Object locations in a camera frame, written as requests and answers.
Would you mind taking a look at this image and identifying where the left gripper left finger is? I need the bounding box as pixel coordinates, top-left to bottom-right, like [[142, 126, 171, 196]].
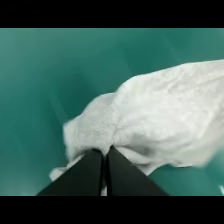
[[37, 148, 104, 197]]

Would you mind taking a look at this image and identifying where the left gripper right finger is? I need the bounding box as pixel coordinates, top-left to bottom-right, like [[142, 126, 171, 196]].
[[105, 145, 169, 197]]

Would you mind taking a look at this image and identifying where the white garment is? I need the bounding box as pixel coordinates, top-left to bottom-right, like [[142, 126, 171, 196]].
[[48, 59, 224, 197]]

